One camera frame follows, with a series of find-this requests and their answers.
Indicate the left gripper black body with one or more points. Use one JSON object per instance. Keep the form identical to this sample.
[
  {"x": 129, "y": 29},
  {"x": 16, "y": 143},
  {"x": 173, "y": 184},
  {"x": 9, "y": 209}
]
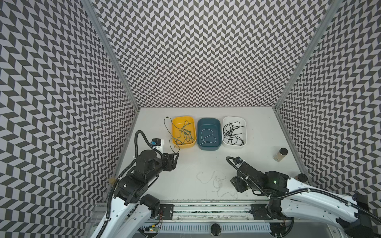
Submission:
[{"x": 170, "y": 161}]

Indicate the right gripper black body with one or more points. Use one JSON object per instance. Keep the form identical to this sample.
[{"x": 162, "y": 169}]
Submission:
[{"x": 238, "y": 183}]

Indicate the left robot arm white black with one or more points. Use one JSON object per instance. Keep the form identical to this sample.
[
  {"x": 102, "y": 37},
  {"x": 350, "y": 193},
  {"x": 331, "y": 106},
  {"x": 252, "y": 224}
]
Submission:
[{"x": 130, "y": 208}]

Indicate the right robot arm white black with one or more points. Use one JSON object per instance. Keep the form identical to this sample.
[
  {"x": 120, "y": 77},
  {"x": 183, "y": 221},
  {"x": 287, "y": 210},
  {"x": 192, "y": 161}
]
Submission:
[{"x": 289, "y": 199}]

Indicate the spice jar black lid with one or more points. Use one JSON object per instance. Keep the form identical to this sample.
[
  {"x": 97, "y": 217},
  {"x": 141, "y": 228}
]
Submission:
[
  {"x": 302, "y": 178},
  {"x": 280, "y": 155}
]

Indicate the yellow plastic bin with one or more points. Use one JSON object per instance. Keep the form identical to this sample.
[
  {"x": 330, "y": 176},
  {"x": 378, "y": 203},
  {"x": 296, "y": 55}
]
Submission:
[{"x": 183, "y": 132}]

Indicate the white plastic bin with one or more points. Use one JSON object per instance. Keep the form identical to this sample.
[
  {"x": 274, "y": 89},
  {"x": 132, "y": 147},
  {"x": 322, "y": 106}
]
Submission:
[{"x": 234, "y": 132}]

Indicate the small green circuit board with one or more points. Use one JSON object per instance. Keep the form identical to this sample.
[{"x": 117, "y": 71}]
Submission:
[{"x": 151, "y": 229}]

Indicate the dark teal plastic bin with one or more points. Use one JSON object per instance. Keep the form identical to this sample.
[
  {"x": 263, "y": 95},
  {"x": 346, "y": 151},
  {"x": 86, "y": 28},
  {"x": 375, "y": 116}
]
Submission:
[{"x": 209, "y": 134}]

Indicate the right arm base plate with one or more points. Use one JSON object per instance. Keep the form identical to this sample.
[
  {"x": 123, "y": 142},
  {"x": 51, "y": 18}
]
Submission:
[{"x": 260, "y": 211}]

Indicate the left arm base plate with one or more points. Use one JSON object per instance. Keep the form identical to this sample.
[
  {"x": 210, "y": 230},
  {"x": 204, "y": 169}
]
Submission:
[{"x": 165, "y": 212}]

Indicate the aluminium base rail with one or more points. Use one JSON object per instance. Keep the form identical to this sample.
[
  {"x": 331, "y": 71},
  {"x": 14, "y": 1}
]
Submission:
[{"x": 213, "y": 210}]

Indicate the left corner aluminium post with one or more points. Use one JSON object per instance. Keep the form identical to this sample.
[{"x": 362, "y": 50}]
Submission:
[{"x": 93, "y": 18}]

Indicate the corner aluminium post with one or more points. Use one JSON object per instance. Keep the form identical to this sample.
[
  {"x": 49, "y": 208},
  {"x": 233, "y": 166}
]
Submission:
[
  {"x": 93, "y": 18},
  {"x": 321, "y": 29}
]

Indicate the right corner aluminium post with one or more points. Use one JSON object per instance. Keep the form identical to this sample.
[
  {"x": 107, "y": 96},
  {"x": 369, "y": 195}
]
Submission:
[{"x": 321, "y": 29}]

